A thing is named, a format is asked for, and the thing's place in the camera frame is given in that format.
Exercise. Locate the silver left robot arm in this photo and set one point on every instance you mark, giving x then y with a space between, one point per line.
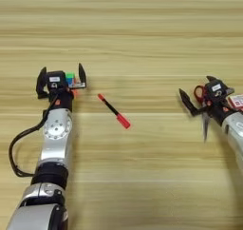
55 145

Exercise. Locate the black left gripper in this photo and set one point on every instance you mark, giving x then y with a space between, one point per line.
63 99

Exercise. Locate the colourful puzzle cube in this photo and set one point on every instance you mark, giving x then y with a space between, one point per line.
70 75

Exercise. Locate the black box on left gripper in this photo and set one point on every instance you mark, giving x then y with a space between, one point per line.
55 78

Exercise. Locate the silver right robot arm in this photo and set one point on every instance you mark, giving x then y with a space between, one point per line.
235 132

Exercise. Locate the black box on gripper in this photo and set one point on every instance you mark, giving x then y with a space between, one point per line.
55 78
216 88

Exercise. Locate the red and black pen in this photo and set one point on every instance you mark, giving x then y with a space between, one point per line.
123 121

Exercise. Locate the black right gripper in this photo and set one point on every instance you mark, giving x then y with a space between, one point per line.
220 108

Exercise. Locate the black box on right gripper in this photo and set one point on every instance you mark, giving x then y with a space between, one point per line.
216 88

